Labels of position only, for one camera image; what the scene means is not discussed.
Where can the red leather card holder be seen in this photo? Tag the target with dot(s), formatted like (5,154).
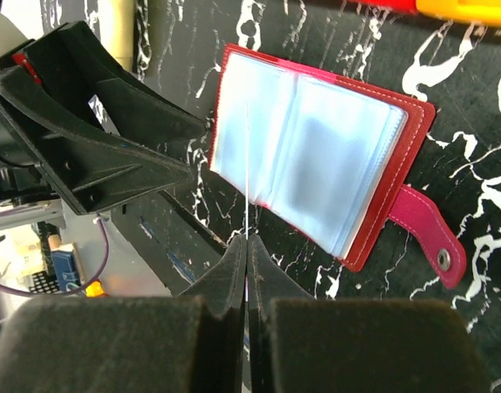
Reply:
(329,155)

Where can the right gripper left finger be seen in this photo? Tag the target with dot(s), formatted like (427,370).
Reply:
(188,343)

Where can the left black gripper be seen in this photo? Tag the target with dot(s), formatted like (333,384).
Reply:
(48,150)

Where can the red plastic bin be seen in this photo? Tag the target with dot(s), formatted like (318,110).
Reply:
(400,6)

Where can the yellow plastic bin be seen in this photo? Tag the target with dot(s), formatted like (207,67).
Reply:
(484,12)

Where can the white VIP credit card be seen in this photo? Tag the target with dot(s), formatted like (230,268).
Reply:
(247,173)

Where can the cream toy microphone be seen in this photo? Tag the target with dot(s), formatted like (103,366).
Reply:
(116,20)

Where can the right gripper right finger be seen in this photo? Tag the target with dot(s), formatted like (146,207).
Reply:
(301,344)

